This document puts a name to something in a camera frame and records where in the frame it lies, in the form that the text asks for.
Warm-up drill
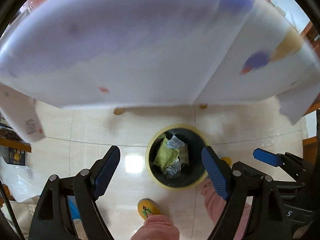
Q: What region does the yellow rimmed trash bin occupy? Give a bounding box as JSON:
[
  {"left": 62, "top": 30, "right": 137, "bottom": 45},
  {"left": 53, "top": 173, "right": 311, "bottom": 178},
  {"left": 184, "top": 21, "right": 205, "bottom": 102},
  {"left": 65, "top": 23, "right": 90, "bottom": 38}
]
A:
[{"left": 145, "top": 124, "right": 207, "bottom": 190}]

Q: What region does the cartoon printed tablecloth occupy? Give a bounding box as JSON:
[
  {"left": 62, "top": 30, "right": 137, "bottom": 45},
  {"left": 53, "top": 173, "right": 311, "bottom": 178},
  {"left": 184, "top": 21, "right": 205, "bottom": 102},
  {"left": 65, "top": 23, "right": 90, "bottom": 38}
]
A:
[{"left": 1, "top": 0, "right": 319, "bottom": 142}]

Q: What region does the yellow slipper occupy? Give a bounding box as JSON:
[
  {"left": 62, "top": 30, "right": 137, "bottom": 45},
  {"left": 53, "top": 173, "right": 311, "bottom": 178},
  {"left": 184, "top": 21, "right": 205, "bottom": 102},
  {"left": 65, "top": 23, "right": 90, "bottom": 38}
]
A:
[{"left": 137, "top": 198, "right": 162, "bottom": 220}]

